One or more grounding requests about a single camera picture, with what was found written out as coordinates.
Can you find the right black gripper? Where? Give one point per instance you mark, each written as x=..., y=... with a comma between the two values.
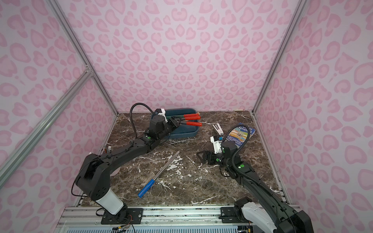
x=210, y=157

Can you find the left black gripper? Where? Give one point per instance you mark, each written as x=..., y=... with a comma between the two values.
x=171, y=123

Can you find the black shovel with red grip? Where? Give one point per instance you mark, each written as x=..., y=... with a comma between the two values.
x=191, y=123

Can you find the green hoe with red grip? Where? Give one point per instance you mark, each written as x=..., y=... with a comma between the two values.
x=187, y=115

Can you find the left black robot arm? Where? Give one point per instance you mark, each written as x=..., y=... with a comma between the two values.
x=94, y=176

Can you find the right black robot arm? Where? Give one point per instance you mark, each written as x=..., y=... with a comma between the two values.
x=273, y=215

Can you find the teal plastic storage box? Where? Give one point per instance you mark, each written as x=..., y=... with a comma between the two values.
x=183, y=131

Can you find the white stapler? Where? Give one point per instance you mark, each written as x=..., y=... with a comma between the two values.
x=218, y=129

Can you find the blue treehouse paperback book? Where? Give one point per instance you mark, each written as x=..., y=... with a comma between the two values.
x=239, y=134

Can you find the pink pen holder cup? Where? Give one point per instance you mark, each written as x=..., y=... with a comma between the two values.
x=115, y=172

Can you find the chrome tool with blue grip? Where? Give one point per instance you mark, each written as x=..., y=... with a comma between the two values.
x=148, y=186

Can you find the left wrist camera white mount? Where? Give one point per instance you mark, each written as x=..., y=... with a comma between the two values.
x=161, y=112

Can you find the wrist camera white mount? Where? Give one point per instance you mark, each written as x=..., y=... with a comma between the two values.
x=161, y=112
x=217, y=141

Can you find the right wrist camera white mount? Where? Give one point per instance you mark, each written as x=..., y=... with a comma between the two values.
x=217, y=141

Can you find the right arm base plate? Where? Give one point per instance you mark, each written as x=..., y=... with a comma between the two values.
x=234, y=214

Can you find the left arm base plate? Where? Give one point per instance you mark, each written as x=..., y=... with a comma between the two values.
x=124, y=216

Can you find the aluminium front rail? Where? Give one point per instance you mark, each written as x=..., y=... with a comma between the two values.
x=156, y=219

